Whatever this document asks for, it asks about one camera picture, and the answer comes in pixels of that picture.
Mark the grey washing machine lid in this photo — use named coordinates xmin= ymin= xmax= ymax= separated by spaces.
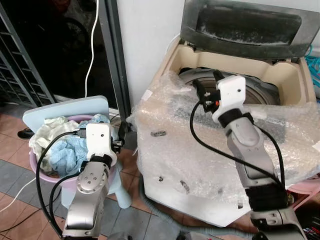
xmin=179 ymin=0 xmax=314 ymax=64

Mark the beige top-load washing machine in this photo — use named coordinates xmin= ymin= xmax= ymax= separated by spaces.
xmin=134 ymin=35 xmax=320 ymax=229

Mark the teal clothes hangers bunch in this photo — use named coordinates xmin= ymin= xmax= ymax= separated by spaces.
xmin=302 ymin=44 xmax=320 ymax=90

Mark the clear bubble wrap sheet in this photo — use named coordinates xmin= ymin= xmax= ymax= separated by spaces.
xmin=127 ymin=71 xmax=320 ymax=202

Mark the light blue checked garment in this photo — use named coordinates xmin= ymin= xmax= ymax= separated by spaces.
xmin=38 ymin=114 xmax=112 ymax=177

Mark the light blue plastic stool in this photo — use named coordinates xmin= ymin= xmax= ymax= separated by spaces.
xmin=22 ymin=95 xmax=134 ymax=211

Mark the cream white garment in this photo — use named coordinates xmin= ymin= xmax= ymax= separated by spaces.
xmin=29 ymin=117 xmax=81 ymax=163

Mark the purple plastic laundry basin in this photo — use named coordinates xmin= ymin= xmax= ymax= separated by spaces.
xmin=28 ymin=114 xmax=122 ymax=184

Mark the black shoe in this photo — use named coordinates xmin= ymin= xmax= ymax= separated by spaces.
xmin=17 ymin=127 xmax=37 ymax=140

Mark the pink plastic basket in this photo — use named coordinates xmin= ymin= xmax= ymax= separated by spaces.
xmin=286 ymin=174 xmax=320 ymax=211

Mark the dark metal gate grille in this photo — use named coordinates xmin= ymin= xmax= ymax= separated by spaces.
xmin=0 ymin=6 xmax=57 ymax=107

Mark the black red tool bag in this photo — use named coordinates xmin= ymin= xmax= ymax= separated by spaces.
xmin=293 ymin=209 xmax=320 ymax=240

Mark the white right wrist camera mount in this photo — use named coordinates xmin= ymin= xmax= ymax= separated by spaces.
xmin=211 ymin=75 xmax=247 ymax=125

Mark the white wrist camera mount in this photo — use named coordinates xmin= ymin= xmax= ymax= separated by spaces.
xmin=211 ymin=75 xmax=247 ymax=125
xmin=85 ymin=122 xmax=119 ymax=166

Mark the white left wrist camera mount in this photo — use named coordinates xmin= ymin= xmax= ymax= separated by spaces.
xmin=85 ymin=122 xmax=119 ymax=166

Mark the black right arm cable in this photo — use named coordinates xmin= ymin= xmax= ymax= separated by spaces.
xmin=188 ymin=99 xmax=287 ymax=190

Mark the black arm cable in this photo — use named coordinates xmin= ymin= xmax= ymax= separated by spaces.
xmin=188 ymin=99 xmax=287 ymax=190
xmin=35 ymin=129 xmax=90 ymax=237

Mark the dark metal door frame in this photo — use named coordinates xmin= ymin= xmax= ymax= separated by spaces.
xmin=98 ymin=0 xmax=133 ymax=120

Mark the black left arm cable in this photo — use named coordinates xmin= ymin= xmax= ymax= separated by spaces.
xmin=35 ymin=129 xmax=90 ymax=237

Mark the white hanging cable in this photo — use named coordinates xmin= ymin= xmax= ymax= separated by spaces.
xmin=84 ymin=0 xmax=101 ymax=99

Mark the white floor cable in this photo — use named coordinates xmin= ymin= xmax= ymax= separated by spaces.
xmin=0 ymin=177 xmax=39 ymax=214

